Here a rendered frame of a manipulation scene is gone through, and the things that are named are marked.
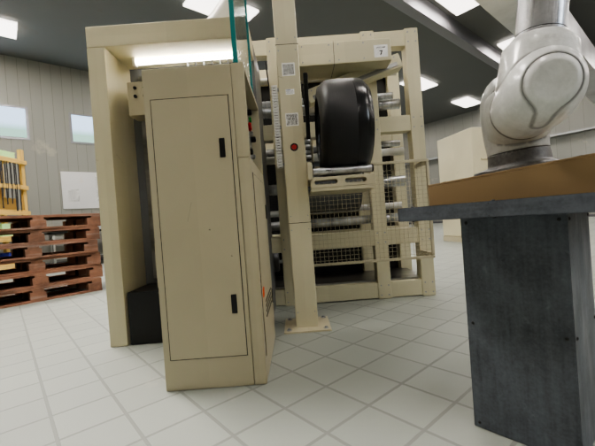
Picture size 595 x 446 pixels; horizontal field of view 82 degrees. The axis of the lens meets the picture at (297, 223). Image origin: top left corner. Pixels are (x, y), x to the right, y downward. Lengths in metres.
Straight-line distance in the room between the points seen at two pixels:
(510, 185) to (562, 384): 0.50
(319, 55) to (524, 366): 2.05
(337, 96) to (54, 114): 8.63
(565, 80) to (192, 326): 1.34
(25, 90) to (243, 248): 9.04
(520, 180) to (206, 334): 1.16
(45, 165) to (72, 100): 1.70
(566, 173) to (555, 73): 0.22
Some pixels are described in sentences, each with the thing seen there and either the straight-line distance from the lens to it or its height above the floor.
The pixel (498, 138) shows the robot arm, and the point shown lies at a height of 0.82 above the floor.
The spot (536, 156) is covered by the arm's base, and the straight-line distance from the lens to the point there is 1.12.
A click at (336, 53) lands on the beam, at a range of 2.52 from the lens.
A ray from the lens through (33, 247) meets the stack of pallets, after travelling 4.42.
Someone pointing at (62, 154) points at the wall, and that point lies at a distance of 9.81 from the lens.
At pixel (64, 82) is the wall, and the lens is 10.29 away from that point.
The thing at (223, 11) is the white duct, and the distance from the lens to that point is 2.70.
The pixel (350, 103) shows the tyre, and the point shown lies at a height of 1.23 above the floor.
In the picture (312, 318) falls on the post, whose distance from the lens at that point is 2.08.
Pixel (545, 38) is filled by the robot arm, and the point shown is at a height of 0.98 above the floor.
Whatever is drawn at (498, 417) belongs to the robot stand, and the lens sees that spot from 1.23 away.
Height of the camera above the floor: 0.64
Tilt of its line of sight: 1 degrees down
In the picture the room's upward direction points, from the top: 4 degrees counter-clockwise
